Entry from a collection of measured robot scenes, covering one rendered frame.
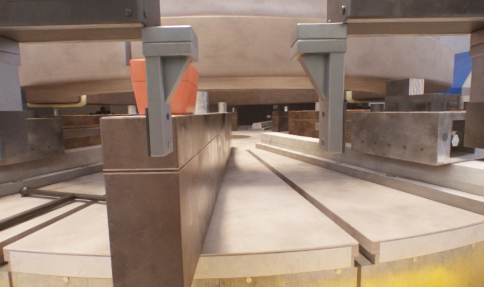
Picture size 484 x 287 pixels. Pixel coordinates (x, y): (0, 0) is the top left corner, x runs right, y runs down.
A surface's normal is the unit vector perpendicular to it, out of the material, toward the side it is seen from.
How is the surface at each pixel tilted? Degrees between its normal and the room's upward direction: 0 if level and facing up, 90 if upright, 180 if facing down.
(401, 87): 90
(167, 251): 90
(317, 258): 90
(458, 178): 72
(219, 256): 90
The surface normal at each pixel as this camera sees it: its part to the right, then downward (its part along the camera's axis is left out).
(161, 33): 0.00, 0.10
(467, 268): 0.32, 0.08
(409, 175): -0.93, 0.05
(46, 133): 0.92, 0.02
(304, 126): -0.71, 0.08
